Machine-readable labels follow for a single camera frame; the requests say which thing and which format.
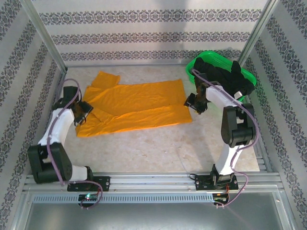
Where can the orange t-shirt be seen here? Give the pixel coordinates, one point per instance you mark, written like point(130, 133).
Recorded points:
point(144, 105)

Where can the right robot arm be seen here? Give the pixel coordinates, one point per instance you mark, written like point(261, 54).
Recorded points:
point(224, 165)

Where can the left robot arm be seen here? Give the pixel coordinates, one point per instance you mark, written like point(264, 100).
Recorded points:
point(63, 122)

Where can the black t-shirt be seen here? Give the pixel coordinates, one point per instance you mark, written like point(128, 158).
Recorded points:
point(223, 76)

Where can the green plastic basket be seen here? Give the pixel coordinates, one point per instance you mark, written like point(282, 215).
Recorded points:
point(220, 58)

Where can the small circuit board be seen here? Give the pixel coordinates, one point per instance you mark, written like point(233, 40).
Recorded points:
point(87, 197)
point(219, 197)

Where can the grey metal shelf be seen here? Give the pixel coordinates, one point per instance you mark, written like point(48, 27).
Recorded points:
point(148, 215)

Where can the aluminium side rail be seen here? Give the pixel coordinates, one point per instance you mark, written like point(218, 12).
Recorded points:
point(262, 158)
point(51, 95)

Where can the aluminium frame post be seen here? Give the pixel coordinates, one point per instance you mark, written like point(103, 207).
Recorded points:
point(45, 36)
point(256, 33)

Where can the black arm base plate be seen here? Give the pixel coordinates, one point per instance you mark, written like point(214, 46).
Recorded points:
point(103, 183)
point(201, 183)

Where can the aluminium mounting rail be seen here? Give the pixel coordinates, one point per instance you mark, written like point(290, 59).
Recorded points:
point(148, 180)

